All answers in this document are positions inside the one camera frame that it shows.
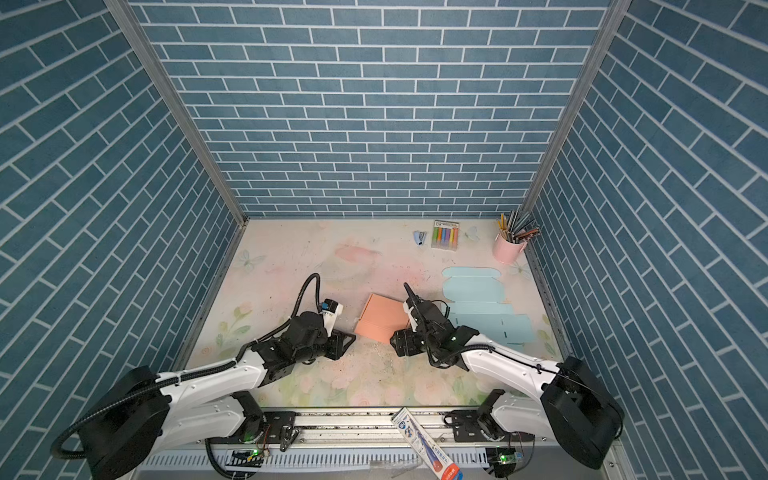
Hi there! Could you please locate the pink pencil cup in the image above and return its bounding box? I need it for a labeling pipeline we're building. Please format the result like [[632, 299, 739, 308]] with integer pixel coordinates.
[[492, 233, 528, 265]]

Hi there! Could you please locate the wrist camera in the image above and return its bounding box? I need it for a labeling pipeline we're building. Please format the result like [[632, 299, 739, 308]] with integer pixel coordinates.
[[403, 302, 419, 332], [320, 299, 343, 336]]

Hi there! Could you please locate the toothpaste tube box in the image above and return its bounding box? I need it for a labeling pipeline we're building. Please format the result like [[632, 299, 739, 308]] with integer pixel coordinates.
[[392, 408, 464, 480]]

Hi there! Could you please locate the pink cardboard box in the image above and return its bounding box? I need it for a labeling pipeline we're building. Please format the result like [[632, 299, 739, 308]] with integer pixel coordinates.
[[354, 294, 410, 345]]

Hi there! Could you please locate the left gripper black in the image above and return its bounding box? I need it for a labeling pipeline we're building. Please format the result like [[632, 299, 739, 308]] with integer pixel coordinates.
[[294, 328, 360, 366]]

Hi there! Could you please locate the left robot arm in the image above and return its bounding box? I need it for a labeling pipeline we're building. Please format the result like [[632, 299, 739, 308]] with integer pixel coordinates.
[[50, 297, 356, 479]]

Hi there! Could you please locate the aluminium mounting rail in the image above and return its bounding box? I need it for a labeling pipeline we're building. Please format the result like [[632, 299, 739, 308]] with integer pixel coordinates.
[[132, 408, 630, 479]]

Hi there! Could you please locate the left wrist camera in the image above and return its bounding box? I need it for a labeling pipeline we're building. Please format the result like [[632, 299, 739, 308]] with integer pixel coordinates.
[[320, 299, 343, 336]]

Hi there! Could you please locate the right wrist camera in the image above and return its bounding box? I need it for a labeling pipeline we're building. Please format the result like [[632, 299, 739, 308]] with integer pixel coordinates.
[[403, 302, 419, 332]]

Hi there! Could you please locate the coloured marker pack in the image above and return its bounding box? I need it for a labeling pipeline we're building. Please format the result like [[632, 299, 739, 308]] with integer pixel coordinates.
[[431, 220, 460, 251]]

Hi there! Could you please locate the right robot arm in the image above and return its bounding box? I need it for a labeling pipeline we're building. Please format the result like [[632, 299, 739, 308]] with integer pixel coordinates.
[[390, 284, 625, 470]]

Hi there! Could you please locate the light blue cardboard box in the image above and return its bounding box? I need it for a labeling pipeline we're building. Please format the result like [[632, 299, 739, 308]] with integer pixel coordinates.
[[442, 267, 536, 350]]

